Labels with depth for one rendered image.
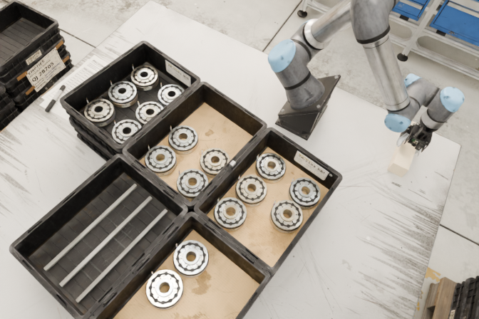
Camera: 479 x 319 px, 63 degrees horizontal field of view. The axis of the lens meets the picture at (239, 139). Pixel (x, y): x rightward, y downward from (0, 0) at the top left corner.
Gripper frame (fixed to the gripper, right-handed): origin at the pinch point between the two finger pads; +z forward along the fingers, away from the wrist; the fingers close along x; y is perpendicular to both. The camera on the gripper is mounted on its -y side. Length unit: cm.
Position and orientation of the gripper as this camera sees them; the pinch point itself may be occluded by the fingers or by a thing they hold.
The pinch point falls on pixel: (407, 146)
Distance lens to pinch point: 170.4
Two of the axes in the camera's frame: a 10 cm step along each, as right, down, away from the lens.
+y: -4.9, 7.1, -5.0
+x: 8.7, 4.6, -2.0
